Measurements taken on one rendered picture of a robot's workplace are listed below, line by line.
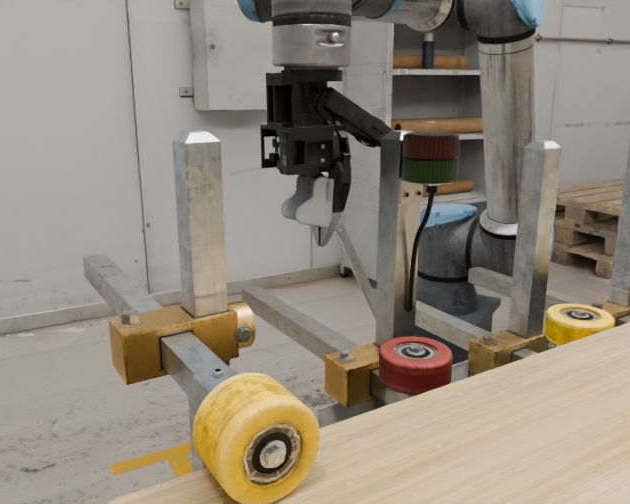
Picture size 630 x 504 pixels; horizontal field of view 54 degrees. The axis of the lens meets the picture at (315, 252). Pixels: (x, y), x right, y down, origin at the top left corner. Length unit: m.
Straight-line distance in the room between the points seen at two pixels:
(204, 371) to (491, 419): 0.26
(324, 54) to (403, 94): 3.26
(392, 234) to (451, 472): 0.31
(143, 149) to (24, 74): 0.63
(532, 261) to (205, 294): 0.49
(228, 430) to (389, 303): 0.37
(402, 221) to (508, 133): 0.73
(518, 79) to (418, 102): 2.68
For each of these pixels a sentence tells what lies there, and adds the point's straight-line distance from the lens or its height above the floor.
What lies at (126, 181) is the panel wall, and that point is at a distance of 3.28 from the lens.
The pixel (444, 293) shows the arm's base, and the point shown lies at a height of 0.66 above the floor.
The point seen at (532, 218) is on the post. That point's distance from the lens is 0.90.
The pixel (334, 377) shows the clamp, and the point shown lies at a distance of 0.75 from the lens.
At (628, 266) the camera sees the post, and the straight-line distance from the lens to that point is 1.13.
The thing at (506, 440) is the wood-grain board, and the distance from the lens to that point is 0.56.
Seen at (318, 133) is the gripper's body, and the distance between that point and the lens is 0.71.
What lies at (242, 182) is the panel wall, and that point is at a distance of 3.47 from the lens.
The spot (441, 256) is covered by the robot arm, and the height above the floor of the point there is 0.76.
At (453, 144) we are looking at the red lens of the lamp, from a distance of 0.67.
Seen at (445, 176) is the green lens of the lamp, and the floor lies 1.10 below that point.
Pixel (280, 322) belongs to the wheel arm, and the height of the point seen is 0.85.
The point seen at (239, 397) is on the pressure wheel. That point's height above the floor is 0.98.
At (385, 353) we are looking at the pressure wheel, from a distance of 0.68.
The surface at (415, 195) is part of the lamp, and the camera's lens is 0.72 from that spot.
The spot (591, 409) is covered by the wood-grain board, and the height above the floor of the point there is 0.90.
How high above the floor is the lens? 1.19
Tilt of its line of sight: 16 degrees down
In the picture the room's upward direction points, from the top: straight up
